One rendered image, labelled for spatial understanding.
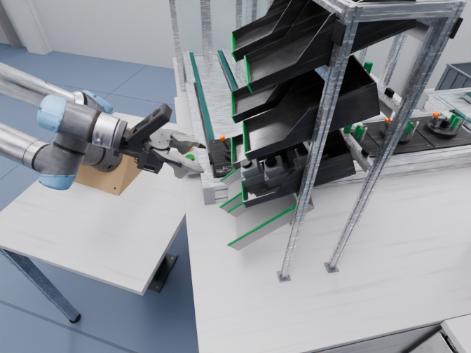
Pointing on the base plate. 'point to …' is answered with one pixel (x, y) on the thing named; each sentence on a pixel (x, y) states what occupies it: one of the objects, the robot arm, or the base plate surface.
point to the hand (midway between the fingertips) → (202, 155)
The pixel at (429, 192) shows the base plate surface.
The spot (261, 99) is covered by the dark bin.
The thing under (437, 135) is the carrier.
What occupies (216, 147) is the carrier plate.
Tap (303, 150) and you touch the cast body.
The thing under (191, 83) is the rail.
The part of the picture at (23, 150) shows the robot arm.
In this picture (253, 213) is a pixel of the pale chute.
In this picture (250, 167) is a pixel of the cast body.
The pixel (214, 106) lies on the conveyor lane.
